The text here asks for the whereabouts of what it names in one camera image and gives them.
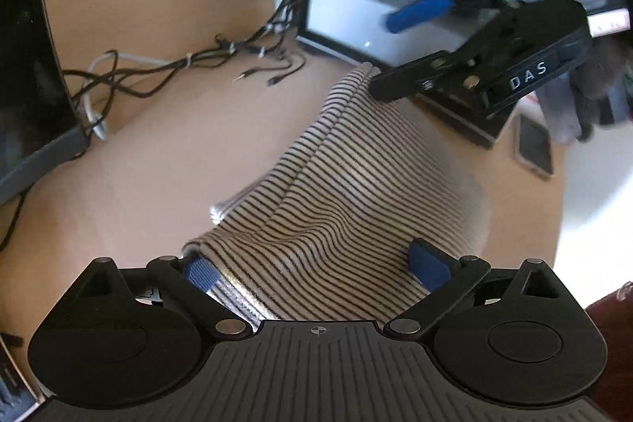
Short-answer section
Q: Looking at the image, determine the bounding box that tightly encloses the person's right hand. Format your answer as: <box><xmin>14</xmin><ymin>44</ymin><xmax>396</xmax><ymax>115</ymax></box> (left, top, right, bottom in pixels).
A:
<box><xmin>536</xmin><ymin>37</ymin><xmax>633</xmax><ymax>145</ymax></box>

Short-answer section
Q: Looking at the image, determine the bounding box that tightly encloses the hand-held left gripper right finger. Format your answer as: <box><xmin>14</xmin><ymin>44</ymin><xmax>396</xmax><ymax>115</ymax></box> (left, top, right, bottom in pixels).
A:
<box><xmin>385</xmin><ymin>238</ymin><xmax>557</xmax><ymax>339</ymax></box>

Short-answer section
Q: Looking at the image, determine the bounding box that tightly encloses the dark computer monitor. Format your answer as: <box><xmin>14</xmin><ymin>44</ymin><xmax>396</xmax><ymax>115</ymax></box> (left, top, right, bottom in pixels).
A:
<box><xmin>0</xmin><ymin>0</ymin><xmax>93</xmax><ymax>206</ymax></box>

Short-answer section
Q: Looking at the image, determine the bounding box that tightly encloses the thin white cable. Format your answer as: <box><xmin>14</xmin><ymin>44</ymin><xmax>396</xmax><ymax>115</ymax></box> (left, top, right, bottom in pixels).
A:
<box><xmin>79</xmin><ymin>52</ymin><xmax>171</xmax><ymax>142</ymax></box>

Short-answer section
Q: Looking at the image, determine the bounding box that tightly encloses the dark flat device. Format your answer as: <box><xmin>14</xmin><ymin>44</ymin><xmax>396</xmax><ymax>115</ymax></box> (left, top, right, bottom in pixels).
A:
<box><xmin>0</xmin><ymin>332</ymin><xmax>46</xmax><ymax>422</ymax></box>

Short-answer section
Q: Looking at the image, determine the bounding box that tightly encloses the smartphone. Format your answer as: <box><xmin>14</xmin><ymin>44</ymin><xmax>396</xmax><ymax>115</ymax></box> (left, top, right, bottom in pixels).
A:
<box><xmin>513</xmin><ymin>112</ymin><xmax>555</xmax><ymax>178</ymax></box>

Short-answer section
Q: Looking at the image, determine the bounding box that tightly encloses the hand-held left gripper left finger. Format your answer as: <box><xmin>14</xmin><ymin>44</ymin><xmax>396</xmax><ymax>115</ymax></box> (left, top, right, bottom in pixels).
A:
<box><xmin>74</xmin><ymin>255</ymin><xmax>251</xmax><ymax>338</ymax></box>

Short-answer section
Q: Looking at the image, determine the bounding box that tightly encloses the black white striped shirt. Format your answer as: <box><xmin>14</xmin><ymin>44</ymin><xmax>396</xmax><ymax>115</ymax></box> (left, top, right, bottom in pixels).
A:
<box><xmin>182</xmin><ymin>62</ymin><xmax>488</xmax><ymax>335</ymax></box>

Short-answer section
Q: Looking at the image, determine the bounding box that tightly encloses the dark red cloth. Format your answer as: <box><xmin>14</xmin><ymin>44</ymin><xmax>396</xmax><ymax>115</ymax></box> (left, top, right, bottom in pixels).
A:
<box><xmin>584</xmin><ymin>286</ymin><xmax>633</xmax><ymax>422</ymax></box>

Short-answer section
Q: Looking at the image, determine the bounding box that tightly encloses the computer monitor with stand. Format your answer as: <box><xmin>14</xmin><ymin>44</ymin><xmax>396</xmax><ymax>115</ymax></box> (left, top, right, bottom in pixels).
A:
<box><xmin>296</xmin><ymin>0</ymin><xmax>614</xmax><ymax>151</ymax></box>

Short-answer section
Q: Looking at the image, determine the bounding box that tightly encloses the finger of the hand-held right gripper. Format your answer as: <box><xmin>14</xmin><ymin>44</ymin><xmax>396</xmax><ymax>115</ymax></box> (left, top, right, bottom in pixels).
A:
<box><xmin>368</xmin><ymin>50</ymin><xmax>483</xmax><ymax>104</ymax></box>
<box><xmin>385</xmin><ymin>0</ymin><xmax>532</xmax><ymax>34</ymax></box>

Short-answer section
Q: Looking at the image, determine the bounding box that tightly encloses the black cable bundle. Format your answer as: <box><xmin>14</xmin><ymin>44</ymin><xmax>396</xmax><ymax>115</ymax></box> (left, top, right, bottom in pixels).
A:
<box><xmin>0</xmin><ymin>0</ymin><xmax>310</xmax><ymax>251</ymax></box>

